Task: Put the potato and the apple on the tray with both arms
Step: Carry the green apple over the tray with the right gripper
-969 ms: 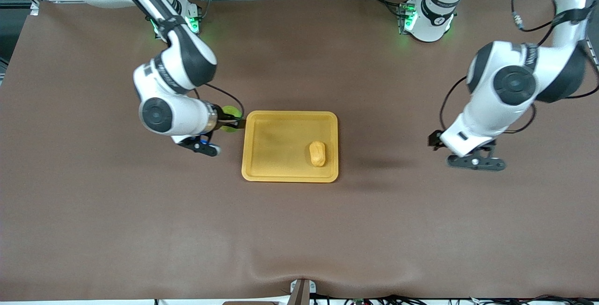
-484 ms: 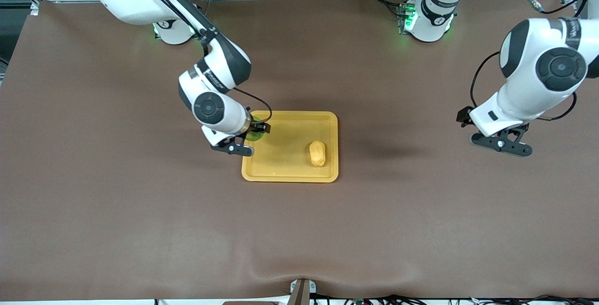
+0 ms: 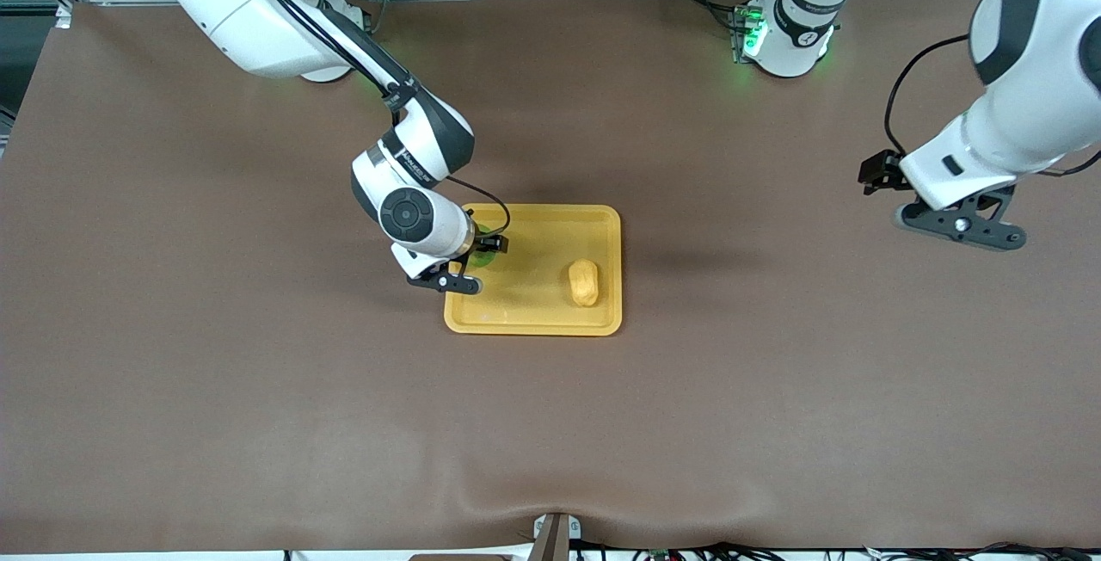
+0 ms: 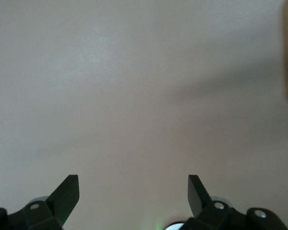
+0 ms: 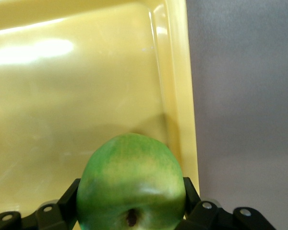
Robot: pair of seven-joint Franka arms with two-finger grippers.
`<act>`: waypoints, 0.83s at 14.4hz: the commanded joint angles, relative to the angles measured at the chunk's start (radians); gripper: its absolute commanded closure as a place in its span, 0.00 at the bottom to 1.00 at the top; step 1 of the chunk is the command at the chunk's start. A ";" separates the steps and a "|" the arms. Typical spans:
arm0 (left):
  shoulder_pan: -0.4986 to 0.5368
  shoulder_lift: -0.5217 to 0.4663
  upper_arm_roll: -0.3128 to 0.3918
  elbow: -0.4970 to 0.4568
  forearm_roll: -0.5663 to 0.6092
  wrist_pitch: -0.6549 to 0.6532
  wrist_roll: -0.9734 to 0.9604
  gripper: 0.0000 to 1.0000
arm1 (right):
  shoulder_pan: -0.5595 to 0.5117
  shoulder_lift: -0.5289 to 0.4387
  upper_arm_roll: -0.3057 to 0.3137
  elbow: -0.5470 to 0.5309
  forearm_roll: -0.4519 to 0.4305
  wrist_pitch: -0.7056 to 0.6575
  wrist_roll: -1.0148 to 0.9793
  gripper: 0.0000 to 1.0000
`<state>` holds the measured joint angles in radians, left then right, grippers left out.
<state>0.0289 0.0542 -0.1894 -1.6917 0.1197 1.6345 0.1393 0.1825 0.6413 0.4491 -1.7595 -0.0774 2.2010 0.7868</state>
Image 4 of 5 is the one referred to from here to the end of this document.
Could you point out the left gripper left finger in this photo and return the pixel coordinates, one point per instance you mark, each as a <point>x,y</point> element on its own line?
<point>60,203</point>

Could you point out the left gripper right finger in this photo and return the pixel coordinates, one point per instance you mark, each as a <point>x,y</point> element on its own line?
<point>206,215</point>

